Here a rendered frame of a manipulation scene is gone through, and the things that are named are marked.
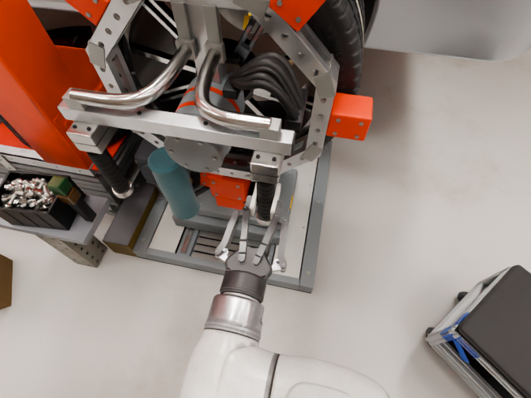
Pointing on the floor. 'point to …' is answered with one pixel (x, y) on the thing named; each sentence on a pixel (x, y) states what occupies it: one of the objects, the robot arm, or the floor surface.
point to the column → (84, 257)
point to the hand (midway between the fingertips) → (265, 199)
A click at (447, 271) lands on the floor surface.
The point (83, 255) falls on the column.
